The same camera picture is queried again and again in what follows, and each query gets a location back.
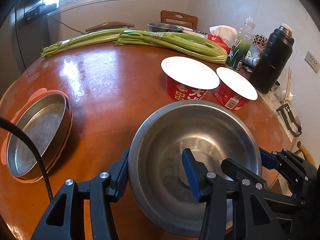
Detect celery bunch right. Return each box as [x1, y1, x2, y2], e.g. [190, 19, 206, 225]
[115, 30, 227, 64]

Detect celery bunch left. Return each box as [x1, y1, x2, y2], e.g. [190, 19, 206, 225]
[41, 28, 127, 58]

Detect white dish with food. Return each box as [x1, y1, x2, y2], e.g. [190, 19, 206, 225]
[181, 26, 208, 38]

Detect shallow round metal pan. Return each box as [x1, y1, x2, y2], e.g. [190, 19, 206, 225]
[6, 93, 73, 178]

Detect far metal bowl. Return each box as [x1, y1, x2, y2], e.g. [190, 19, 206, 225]
[148, 23, 183, 33]

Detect wooden slat-back chair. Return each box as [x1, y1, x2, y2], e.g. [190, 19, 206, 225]
[160, 10, 198, 30]

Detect black cable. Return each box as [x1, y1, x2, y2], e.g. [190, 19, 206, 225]
[0, 116, 54, 203]

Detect celery bunch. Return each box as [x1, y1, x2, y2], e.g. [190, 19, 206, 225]
[41, 28, 127, 58]
[115, 30, 227, 64]

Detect green label plastic bottle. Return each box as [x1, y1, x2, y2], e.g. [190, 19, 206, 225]
[225, 17, 255, 70]

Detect wooden chopsticks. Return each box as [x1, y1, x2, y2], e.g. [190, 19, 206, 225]
[284, 68, 292, 103]

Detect red paper bowl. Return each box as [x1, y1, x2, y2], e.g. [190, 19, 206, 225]
[214, 67, 258, 111]
[161, 56, 220, 101]

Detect pink bear-shaped plate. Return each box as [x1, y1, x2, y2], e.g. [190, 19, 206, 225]
[0, 87, 74, 183]

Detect stainless steel bowl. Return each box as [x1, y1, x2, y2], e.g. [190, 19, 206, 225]
[128, 101, 262, 237]

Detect black thermos flask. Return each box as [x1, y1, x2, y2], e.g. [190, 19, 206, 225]
[249, 23, 294, 94]

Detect red tissue pack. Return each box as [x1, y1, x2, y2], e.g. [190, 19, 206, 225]
[207, 25, 238, 54]

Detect black box on shelf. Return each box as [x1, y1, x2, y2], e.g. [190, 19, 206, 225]
[24, 3, 57, 24]

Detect black clamp tool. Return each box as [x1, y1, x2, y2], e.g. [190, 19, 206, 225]
[276, 103, 302, 137]

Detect curved wooden armchair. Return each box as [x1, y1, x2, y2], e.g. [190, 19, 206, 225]
[85, 21, 135, 33]

